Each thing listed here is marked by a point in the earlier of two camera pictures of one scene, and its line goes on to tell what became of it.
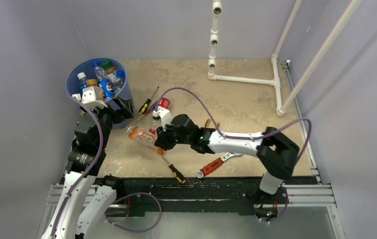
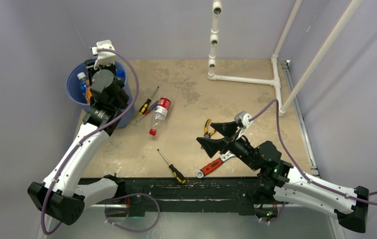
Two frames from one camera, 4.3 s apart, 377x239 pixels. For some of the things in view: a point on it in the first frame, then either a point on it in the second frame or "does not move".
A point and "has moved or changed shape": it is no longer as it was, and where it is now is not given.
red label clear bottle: (163, 103) does not move
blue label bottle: (119, 74) does not move
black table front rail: (223, 196) does not move
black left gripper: (125, 110) to (91, 70)
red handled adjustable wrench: (207, 169) does not move
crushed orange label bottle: (144, 137) has moved or changed shape
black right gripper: (163, 140) to (212, 146)
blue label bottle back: (83, 84) does not move
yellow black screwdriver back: (144, 107) does not move
